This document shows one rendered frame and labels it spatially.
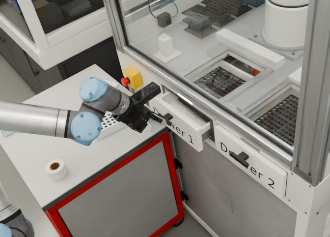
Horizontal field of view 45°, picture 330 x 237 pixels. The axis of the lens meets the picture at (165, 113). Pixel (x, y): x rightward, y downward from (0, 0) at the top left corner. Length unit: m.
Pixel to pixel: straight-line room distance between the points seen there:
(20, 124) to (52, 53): 1.01
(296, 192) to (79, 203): 0.81
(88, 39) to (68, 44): 0.11
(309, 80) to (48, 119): 0.63
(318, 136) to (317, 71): 0.18
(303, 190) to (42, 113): 0.74
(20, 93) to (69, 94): 1.55
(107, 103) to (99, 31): 0.96
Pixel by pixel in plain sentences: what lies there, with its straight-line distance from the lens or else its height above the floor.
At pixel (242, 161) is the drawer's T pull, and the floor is 0.91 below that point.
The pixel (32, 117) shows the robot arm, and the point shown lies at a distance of 1.04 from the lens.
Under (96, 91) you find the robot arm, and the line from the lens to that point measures 1.14.
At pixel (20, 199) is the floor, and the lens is 2.63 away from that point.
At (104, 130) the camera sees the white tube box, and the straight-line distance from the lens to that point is 1.61.
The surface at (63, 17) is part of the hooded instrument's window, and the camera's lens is 2.01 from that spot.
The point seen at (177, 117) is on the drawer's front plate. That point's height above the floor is 0.92.
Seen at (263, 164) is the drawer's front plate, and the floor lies 0.92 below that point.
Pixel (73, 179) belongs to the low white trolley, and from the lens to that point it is 1.53.
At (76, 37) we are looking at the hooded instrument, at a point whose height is 0.89.
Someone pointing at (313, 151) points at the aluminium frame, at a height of 1.07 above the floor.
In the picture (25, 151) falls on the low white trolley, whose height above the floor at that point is 0.76.
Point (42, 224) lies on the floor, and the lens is 2.45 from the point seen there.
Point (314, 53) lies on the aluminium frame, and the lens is 0.90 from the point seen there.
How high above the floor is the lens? 1.87
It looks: 42 degrees down
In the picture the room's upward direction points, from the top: 11 degrees counter-clockwise
